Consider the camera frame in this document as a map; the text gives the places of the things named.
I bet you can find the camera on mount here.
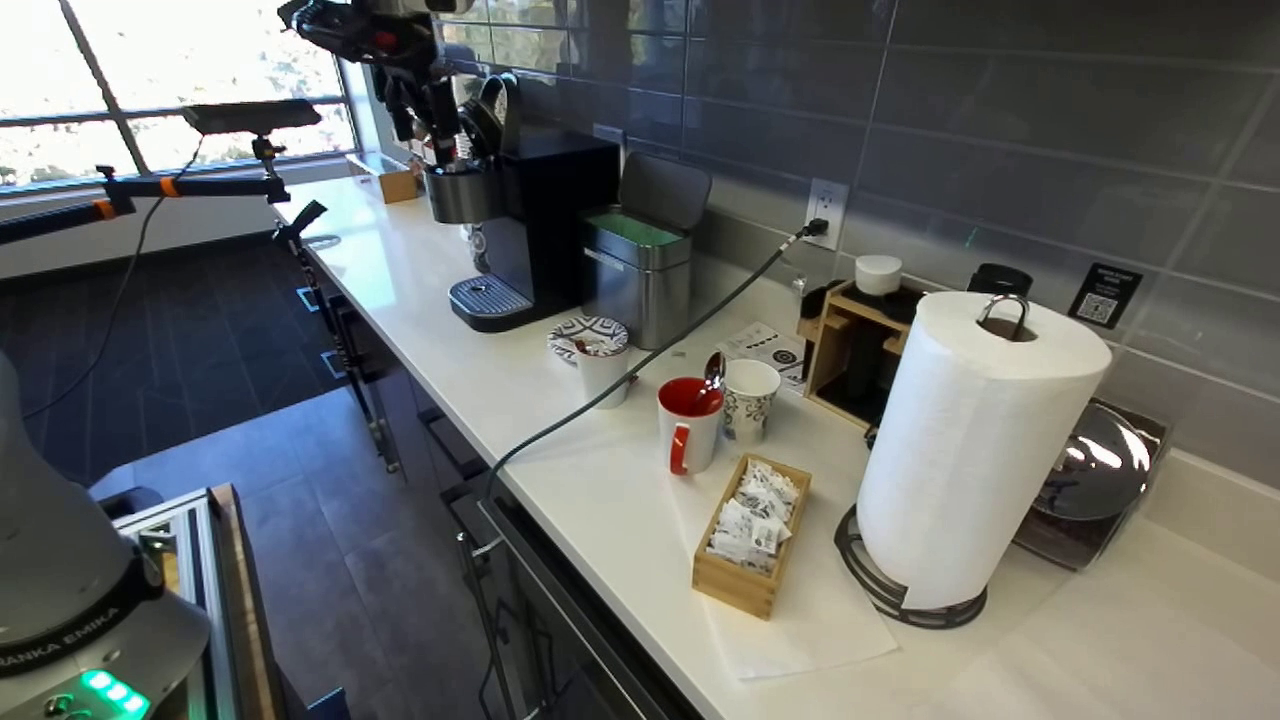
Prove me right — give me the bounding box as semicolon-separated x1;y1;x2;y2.
0;97;324;247

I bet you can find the black cable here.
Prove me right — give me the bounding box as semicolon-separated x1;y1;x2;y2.
20;138;207;422

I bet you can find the patterned paper cup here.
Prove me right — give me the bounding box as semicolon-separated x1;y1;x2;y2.
721;358;784;445

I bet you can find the white paper sheet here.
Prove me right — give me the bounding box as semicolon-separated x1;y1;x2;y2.
664;470;900;682

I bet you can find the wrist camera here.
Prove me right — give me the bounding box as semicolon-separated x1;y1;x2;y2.
277;0;363;47

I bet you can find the wooden sachet box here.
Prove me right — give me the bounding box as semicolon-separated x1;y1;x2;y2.
691;452;814;622

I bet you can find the wooden organizer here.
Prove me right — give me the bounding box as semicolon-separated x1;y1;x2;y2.
796;279;927;432

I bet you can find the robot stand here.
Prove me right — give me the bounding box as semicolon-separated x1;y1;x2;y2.
88;484;293;720

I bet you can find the black round object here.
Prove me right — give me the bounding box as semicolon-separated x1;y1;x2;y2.
967;262;1035;299

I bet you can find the heap of white sachets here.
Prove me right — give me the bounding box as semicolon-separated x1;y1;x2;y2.
707;461;802;574

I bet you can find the printed leaflet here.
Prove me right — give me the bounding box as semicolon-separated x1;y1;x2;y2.
717;321;807;387

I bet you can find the patterned plate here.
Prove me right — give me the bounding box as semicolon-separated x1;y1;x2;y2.
546;315;632;367

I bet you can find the grey cable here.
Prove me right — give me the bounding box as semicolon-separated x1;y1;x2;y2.
478;216;832;521

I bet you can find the white cup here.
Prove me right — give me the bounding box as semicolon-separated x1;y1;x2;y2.
574;339;632;410

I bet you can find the black sign with code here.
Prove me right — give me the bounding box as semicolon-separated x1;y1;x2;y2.
1066;261;1144;330

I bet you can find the paper towel roll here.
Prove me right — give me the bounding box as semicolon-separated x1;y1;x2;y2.
856;290;1114;612

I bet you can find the black paper towel holder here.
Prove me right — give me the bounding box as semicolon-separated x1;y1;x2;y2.
834;293;1033;631

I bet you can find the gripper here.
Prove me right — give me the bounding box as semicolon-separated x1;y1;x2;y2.
345;8;464;167

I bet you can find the black coffee maker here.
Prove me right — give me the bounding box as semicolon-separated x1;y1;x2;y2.
424;72;623;335

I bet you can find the red mug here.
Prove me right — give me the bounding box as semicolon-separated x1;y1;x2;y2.
656;376;727;477

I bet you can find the white round lid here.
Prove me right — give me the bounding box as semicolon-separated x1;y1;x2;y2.
854;254;904;298

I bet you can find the wall socket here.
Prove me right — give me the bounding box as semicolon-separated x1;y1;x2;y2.
804;177;851;252

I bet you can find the window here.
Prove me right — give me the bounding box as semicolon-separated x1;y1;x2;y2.
0;0;363;193

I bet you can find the steel bin lid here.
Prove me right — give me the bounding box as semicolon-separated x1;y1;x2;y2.
617;150;714;234

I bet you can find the steel bin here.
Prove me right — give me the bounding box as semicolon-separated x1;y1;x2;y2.
579;150;714;352

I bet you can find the metal door handle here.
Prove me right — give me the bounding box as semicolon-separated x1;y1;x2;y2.
455;497;523;720

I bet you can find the coffee maker lever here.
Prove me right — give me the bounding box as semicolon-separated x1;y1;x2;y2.
462;72;522;159

